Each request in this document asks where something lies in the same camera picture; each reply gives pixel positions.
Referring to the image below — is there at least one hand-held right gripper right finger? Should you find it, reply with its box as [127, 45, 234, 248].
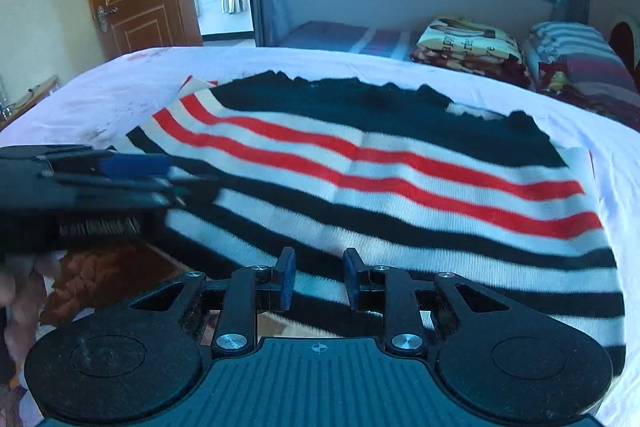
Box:
[343, 247, 517, 358]

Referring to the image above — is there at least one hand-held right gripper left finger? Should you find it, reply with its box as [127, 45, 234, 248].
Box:
[129, 246, 297, 358]

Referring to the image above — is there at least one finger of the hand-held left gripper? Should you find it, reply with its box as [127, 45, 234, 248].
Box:
[40, 172, 222, 208]
[50, 149, 173, 180]

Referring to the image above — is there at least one striped knit sweater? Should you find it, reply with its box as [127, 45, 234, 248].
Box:
[106, 69, 629, 379]

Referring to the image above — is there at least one person's left hand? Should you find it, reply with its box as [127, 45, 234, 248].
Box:
[0, 252, 63, 364]

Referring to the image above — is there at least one wooden bedside table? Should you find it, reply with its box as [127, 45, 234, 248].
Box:
[0, 75, 60, 130]

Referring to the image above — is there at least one striped mattress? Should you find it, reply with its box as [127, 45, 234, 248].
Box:
[279, 20, 427, 60]

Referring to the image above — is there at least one printed folded blanket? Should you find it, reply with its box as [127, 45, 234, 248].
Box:
[409, 16, 535, 88]

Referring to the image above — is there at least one floral bed sheet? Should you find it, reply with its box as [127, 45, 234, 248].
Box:
[0, 44, 640, 427]

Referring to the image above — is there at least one striped pillow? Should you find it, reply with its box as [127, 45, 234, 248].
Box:
[529, 21, 640, 131]

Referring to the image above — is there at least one red scalloped headboard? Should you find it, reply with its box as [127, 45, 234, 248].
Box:
[609, 13, 640, 74]

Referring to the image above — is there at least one metal door handle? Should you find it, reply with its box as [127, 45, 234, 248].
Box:
[94, 6, 119, 34]

